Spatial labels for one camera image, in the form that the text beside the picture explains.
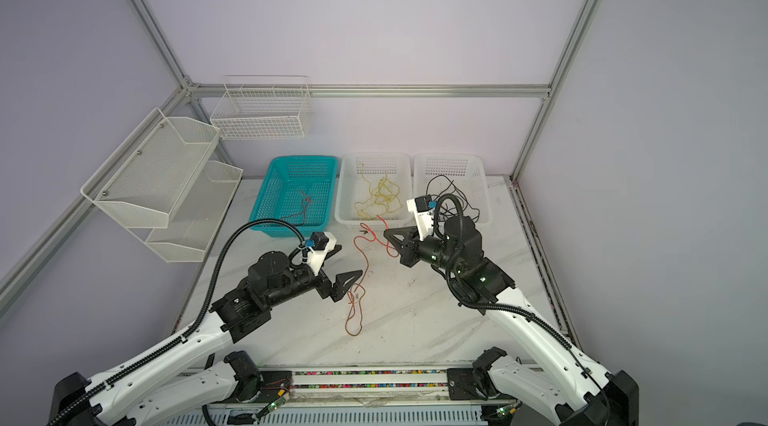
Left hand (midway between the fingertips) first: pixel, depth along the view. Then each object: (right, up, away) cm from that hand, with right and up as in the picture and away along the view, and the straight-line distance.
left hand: (348, 260), depth 71 cm
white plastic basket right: (+39, +25, +48) cm, 67 cm away
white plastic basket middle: (-5, +20, +44) cm, 49 cm away
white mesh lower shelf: (-51, +10, +22) cm, 57 cm away
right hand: (+9, +7, -4) cm, 12 cm away
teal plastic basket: (-21, +25, +47) cm, 58 cm away
